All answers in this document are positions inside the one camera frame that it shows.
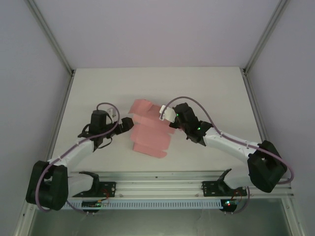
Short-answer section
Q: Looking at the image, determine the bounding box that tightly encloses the aluminium mounting rail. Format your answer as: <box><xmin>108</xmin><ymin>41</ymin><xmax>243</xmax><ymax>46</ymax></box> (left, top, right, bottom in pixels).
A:
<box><xmin>66</xmin><ymin>169</ymin><xmax>295</xmax><ymax>199</ymax></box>

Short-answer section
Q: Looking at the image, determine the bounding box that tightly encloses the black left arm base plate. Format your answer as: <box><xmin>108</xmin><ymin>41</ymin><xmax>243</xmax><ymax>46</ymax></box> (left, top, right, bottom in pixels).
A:
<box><xmin>72</xmin><ymin>181</ymin><xmax>117</xmax><ymax>199</ymax></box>

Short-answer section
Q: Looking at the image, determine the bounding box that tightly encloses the pale blue slotted cable duct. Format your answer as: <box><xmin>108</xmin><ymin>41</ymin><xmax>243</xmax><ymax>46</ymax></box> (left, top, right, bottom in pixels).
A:
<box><xmin>66</xmin><ymin>198</ymin><xmax>222</xmax><ymax>210</ymax></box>

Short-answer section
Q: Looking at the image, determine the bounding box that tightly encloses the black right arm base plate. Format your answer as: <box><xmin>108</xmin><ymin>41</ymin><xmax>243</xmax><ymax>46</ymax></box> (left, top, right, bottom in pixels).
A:
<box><xmin>201</xmin><ymin>180</ymin><xmax>248</xmax><ymax>197</ymax></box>

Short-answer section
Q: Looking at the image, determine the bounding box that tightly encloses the red left base wire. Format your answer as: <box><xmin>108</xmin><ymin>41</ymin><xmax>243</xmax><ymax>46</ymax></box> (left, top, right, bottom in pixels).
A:
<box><xmin>102</xmin><ymin>188</ymin><xmax>112</xmax><ymax>204</ymax></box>

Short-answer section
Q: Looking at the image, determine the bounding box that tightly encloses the aluminium frame post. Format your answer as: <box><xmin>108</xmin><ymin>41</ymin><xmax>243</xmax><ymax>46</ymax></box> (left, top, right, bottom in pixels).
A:
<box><xmin>24</xmin><ymin>0</ymin><xmax>76</xmax><ymax>77</ymax></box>
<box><xmin>242</xmin><ymin>0</ymin><xmax>290</xmax><ymax>76</ymax></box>

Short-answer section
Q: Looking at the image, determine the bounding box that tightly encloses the red base wire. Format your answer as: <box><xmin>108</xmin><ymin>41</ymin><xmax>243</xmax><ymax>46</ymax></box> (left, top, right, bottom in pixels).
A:
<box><xmin>102</xmin><ymin>188</ymin><xmax>112</xmax><ymax>204</ymax></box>
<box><xmin>232</xmin><ymin>189</ymin><xmax>244</xmax><ymax>202</ymax></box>

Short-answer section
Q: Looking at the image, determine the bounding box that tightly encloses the red right base wire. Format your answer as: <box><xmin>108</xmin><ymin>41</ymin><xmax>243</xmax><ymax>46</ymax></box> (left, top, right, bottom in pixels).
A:
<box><xmin>232</xmin><ymin>189</ymin><xmax>244</xmax><ymax>202</ymax></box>

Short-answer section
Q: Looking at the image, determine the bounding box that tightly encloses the thin black left gripper cable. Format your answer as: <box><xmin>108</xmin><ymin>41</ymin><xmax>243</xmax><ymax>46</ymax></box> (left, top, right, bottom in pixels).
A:
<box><xmin>97</xmin><ymin>136</ymin><xmax>114</xmax><ymax>149</ymax></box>

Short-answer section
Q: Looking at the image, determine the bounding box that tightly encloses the aluminium table side rail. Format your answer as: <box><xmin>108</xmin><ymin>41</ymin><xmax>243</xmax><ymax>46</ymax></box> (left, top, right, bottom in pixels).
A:
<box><xmin>12</xmin><ymin>71</ymin><xmax>76</xmax><ymax>236</ymax></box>
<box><xmin>243</xmin><ymin>71</ymin><xmax>307</xmax><ymax>236</ymax></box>

